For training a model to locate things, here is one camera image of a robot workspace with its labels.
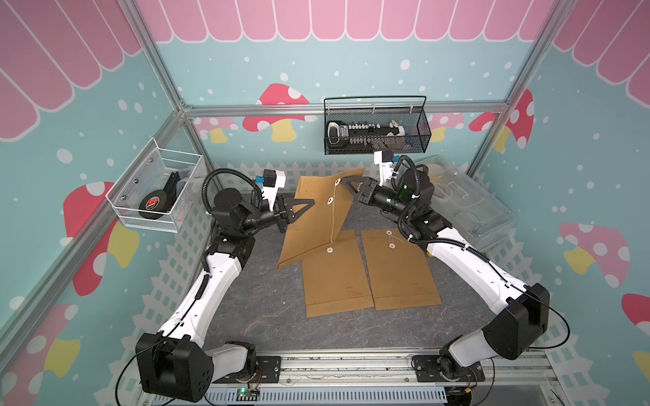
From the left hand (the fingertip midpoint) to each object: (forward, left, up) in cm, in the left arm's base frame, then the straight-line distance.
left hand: (313, 206), depth 64 cm
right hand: (+7, -7, +2) cm, 10 cm away
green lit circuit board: (-37, +20, -42) cm, 59 cm away
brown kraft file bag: (-3, -1, -4) cm, 5 cm away
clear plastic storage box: (+15, -56, -21) cm, 62 cm away
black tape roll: (+4, +45, -4) cm, 45 cm away
